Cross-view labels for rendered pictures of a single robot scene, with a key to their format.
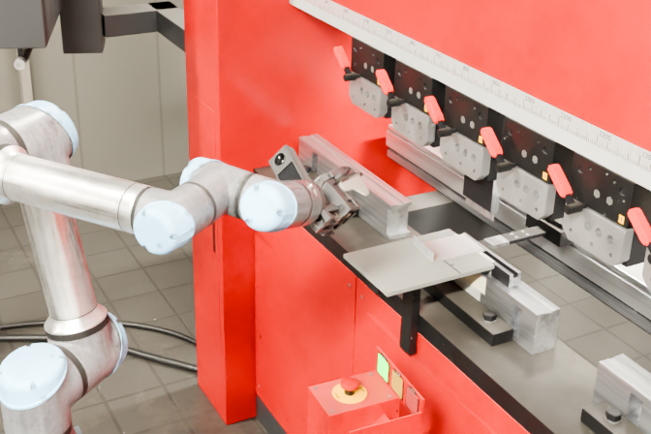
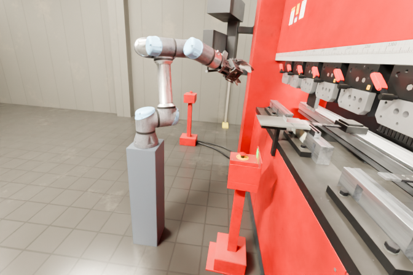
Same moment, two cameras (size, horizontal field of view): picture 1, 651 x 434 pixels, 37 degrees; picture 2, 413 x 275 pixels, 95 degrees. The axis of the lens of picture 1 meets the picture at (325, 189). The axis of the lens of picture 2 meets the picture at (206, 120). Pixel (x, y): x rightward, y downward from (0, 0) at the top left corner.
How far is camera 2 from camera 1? 1.05 m
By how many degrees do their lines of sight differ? 31
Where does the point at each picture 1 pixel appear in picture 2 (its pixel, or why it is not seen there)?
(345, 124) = (287, 100)
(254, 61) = (261, 75)
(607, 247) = (357, 104)
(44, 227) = (159, 73)
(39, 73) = (231, 96)
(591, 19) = not seen: outside the picture
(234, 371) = not seen: hidden behind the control
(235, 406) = not seen: hidden behind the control
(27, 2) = not seen: hidden behind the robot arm
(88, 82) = (241, 100)
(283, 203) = (194, 43)
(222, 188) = (182, 42)
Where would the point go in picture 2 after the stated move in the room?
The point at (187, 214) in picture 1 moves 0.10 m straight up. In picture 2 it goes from (160, 40) to (159, 12)
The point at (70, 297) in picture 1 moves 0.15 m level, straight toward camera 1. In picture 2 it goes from (162, 96) to (148, 100)
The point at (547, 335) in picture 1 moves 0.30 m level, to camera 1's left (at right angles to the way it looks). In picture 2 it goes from (326, 158) to (263, 140)
